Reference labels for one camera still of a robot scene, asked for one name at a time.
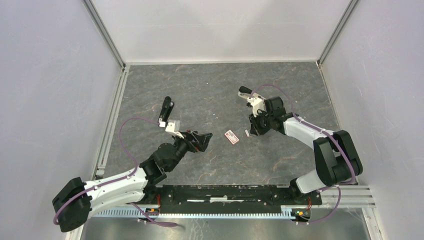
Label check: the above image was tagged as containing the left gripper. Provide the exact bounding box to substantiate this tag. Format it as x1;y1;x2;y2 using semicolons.
167;130;212;172

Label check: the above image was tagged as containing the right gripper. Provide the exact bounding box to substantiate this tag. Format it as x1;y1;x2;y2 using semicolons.
248;109;274;136

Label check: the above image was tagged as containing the staple tray box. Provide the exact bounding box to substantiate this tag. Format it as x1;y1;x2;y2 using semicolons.
245;129;252;138

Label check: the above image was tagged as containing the black stapler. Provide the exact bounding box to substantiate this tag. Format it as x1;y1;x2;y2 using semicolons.
158;96;175;123

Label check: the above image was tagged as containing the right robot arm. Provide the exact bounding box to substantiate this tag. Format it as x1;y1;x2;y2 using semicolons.
247;96;363;204

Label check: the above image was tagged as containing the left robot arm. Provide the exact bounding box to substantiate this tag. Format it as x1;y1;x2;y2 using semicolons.
52;130;213;233

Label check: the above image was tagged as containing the red white staple box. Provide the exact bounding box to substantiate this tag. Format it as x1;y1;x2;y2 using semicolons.
224;130;240;145

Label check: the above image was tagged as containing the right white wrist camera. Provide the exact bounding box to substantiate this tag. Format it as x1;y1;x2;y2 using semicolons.
247;97;266;118

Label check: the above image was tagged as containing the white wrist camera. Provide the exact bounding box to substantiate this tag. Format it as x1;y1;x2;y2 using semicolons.
247;97;266;118
158;120;184;139

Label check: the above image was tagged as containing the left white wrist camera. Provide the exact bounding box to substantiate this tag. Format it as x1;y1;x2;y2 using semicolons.
158;120;184;139

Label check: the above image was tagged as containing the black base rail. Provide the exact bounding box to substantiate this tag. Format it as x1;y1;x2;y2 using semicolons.
157;185;323;214

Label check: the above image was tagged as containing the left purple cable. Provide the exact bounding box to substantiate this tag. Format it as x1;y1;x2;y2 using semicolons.
52;116;180;228

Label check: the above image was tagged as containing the purple cable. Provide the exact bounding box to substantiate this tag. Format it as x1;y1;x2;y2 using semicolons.
249;84;357;226
52;116;180;228

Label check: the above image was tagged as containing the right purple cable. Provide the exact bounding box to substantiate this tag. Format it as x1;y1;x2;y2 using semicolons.
249;84;357;226

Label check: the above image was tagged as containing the white cable duct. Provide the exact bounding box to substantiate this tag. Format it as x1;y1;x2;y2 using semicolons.
93;206;296;220

